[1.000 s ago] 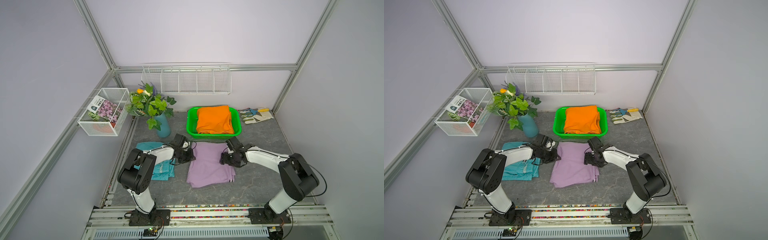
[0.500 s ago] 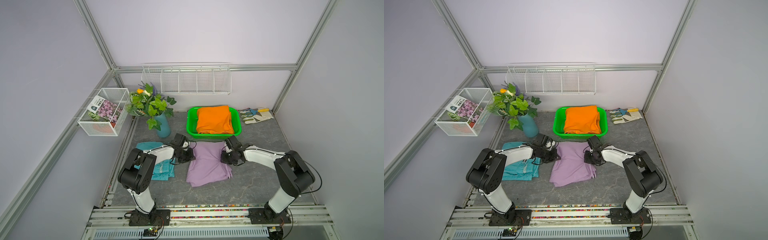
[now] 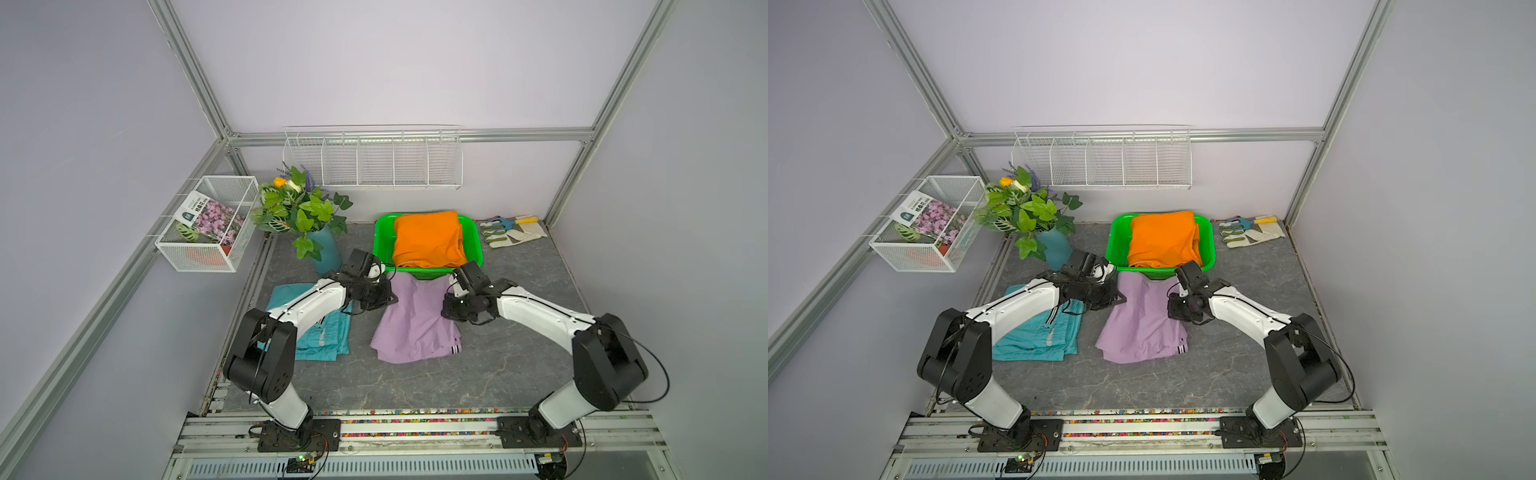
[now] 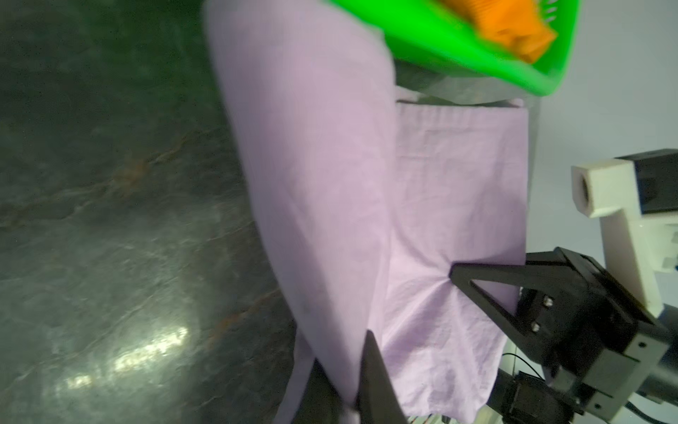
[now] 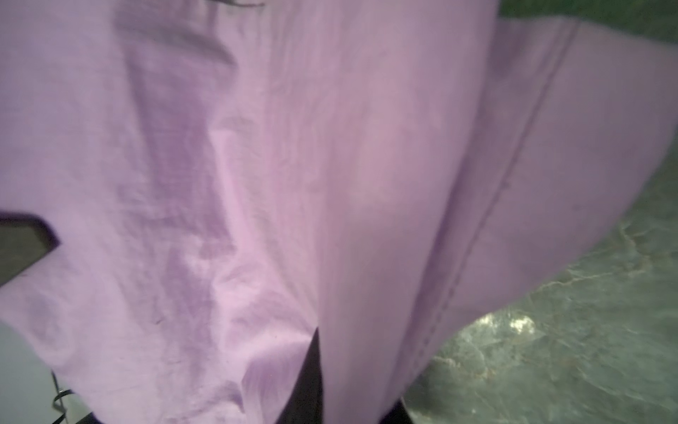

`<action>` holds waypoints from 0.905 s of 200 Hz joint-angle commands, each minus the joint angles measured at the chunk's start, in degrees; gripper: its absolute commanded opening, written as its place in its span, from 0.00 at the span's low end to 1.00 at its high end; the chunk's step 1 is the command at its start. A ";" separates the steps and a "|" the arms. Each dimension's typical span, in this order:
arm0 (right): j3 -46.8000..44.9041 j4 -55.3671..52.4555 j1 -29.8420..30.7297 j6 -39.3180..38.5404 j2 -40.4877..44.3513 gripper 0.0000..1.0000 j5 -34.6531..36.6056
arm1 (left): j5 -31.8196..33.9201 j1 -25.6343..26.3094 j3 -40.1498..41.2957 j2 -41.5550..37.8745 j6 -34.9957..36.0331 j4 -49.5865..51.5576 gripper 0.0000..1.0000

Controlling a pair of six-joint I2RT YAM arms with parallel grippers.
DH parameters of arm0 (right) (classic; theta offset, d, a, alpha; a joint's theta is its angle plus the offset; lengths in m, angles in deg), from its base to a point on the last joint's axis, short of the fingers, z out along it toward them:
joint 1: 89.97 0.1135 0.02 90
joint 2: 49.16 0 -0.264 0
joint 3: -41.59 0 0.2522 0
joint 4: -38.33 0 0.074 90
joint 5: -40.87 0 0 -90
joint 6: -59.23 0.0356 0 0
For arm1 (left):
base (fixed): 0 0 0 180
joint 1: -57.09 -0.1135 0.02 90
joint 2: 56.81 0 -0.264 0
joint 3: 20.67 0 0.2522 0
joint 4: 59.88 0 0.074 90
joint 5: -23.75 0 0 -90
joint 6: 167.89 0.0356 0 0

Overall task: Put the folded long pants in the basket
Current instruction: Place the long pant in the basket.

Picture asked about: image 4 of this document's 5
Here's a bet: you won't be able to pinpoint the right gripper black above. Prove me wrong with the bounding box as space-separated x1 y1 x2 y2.
448 246 673 424

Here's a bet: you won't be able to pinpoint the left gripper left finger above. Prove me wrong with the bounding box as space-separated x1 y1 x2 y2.
291 360 343 424

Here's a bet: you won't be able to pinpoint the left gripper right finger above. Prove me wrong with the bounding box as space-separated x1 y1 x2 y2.
358 330 408 424

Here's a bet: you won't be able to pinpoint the purple pants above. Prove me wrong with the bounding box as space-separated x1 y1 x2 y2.
203 1 529 423

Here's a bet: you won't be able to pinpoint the orange pants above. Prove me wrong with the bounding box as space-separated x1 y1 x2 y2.
442 0 557 64

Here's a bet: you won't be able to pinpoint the green plastic basket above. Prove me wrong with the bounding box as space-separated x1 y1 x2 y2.
334 1 580 96

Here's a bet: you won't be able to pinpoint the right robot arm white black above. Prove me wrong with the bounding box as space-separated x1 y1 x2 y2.
450 248 677 423

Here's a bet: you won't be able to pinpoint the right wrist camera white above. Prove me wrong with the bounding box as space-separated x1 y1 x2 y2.
571 148 677 317

